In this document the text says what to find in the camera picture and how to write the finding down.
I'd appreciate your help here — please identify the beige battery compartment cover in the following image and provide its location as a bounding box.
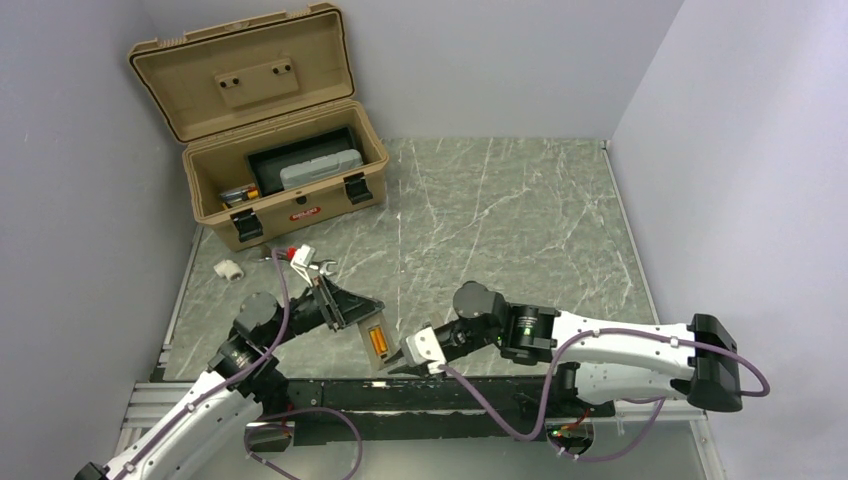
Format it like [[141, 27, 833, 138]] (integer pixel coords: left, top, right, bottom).
[[429, 313, 444, 329]]

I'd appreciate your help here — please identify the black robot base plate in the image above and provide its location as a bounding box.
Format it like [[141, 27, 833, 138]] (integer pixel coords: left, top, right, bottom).
[[259, 375, 616, 446]]

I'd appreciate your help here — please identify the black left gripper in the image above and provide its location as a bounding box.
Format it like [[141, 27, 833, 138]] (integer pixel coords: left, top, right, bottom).
[[263, 272, 385, 349]]

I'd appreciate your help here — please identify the black tray in toolbox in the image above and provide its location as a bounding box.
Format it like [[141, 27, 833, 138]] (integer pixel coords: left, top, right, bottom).
[[246, 126, 365, 196]]

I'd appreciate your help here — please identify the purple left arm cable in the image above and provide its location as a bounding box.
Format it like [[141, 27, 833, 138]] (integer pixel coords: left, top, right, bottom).
[[112, 247, 364, 480]]

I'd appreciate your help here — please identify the tan plastic toolbox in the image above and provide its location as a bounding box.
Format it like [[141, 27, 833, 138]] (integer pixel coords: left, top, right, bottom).
[[128, 2, 389, 251]]

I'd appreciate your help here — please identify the white remote control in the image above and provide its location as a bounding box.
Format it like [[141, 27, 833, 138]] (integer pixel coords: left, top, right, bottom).
[[357, 313, 398, 372]]

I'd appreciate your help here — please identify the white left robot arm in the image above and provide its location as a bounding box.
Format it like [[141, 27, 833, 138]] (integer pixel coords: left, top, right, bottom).
[[76, 277, 385, 479]]

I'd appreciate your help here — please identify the orange AAA battery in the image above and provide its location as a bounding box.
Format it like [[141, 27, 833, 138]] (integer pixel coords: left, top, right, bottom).
[[375, 328, 389, 356], [368, 328, 382, 357]]

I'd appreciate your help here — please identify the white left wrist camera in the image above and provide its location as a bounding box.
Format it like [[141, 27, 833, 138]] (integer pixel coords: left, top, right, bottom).
[[285, 244, 320, 285]]

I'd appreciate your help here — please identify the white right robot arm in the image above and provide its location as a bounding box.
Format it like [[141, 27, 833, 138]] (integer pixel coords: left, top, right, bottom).
[[386, 281, 743, 415]]

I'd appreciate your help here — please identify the silver open-end wrench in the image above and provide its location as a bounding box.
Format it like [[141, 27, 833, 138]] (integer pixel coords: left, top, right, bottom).
[[259, 244, 337, 276]]

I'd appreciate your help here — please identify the pack of batteries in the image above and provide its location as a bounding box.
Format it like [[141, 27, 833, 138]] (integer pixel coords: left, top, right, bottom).
[[219, 184, 261, 209]]

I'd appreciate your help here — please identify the white plastic pipe fitting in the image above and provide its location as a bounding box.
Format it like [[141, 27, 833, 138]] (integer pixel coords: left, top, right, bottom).
[[213, 259, 244, 282]]

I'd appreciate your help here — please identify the grey plastic case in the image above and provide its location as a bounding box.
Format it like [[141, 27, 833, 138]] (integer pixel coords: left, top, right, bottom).
[[279, 149, 363, 190]]

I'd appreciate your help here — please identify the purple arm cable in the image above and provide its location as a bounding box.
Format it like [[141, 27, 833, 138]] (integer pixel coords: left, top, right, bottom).
[[442, 328, 772, 464], [112, 247, 364, 480]]

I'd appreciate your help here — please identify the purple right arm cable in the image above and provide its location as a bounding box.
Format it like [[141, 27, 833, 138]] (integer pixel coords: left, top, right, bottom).
[[442, 328, 772, 464]]

